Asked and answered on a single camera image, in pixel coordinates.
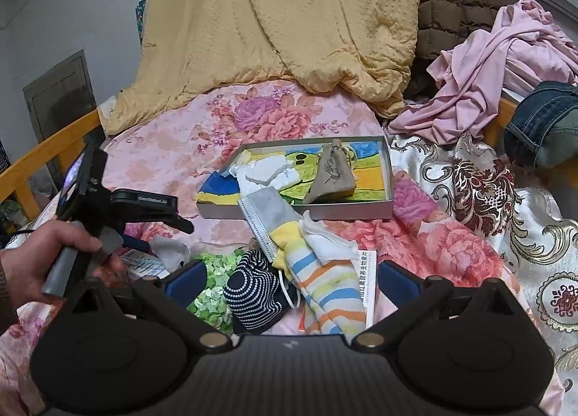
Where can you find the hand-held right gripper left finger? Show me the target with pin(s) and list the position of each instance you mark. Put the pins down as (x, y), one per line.
(186, 283)

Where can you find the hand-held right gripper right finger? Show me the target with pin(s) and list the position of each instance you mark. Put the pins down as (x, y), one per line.
(399, 281)

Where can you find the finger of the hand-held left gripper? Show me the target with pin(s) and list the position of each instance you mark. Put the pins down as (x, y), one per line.
(135, 243)
(178, 223)

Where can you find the navy dotted sock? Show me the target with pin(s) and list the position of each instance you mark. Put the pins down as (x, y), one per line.
(253, 289)

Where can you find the striped sock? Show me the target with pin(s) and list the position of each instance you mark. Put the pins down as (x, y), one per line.
(325, 289)

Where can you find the grey tray with cartoon picture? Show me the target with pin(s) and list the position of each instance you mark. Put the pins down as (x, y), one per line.
(343, 211)

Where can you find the grey face mask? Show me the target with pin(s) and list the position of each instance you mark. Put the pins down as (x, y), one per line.
(271, 208)

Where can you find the white knotted sock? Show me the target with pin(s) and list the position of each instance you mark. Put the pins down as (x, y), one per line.
(286, 181)

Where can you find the person's left hand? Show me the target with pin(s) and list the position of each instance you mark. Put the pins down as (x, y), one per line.
(31, 258)

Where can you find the white carton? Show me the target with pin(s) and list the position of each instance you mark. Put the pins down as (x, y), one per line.
(144, 265)

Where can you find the white paper packet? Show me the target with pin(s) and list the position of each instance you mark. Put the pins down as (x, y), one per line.
(368, 289)

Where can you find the green floral cloth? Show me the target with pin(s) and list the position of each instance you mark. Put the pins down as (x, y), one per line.
(216, 271)

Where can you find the plain white sock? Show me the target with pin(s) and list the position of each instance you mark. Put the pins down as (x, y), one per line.
(329, 242)

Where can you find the pink floral bedsheet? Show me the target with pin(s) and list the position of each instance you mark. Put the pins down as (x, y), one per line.
(180, 136)

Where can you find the gold brocade cloth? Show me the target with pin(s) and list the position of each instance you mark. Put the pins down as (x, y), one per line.
(519, 217)

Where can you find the teal patterned cloth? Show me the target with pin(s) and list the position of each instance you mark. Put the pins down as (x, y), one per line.
(142, 18)

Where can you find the blue jeans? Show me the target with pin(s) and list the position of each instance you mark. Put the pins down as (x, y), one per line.
(546, 122)

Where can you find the yellow dotted quilt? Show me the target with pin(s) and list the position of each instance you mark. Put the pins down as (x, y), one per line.
(271, 14)

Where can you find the pink garment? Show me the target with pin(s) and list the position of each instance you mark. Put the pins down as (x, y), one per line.
(487, 64)

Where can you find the brown quilted blanket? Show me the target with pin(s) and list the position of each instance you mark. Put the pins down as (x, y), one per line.
(456, 0)

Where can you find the grey wall panel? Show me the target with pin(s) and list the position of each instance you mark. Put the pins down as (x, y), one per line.
(58, 95)

